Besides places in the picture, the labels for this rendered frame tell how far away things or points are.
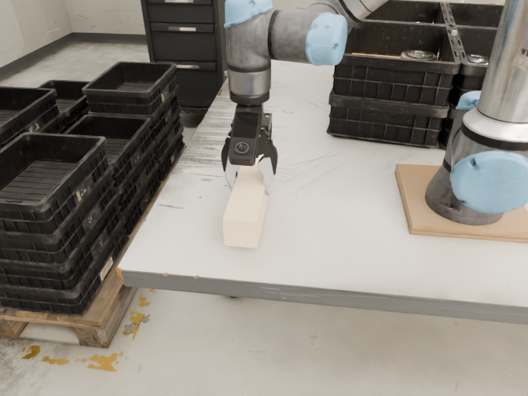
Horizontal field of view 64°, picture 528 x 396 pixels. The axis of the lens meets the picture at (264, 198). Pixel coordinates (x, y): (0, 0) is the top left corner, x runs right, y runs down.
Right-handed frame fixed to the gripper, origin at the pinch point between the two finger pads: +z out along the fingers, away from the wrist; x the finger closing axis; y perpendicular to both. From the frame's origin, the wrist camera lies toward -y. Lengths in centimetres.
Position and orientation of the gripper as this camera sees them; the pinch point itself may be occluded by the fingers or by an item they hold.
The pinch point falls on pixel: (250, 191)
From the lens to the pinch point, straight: 83.9
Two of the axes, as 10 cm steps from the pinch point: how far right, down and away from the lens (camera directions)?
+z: 0.0, 8.2, 5.7
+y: 1.3, -5.7, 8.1
